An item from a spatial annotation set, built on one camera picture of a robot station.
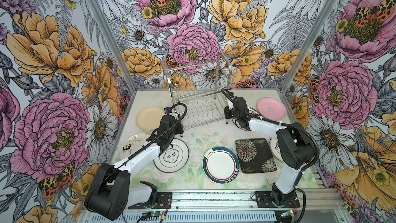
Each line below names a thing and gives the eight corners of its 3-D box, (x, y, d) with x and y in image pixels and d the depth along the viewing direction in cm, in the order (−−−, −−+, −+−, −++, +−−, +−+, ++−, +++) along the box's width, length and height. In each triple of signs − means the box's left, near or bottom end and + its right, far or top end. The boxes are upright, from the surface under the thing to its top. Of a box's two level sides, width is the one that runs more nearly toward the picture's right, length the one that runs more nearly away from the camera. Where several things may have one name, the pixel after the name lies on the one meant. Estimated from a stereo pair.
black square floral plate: (240, 172, 85) (240, 171, 83) (235, 140, 97) (235, 138, 95) (276, 172, 85) (278, 171, 83) (267, 140, 97) (268, 138, 95)
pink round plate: (260, 121, 108) (262, 118, 105) (255, 100, 120) (256, 97, 117) (288, 121, 108) (291, 118, 105) (280, 100, 120) (282, 97, 117)
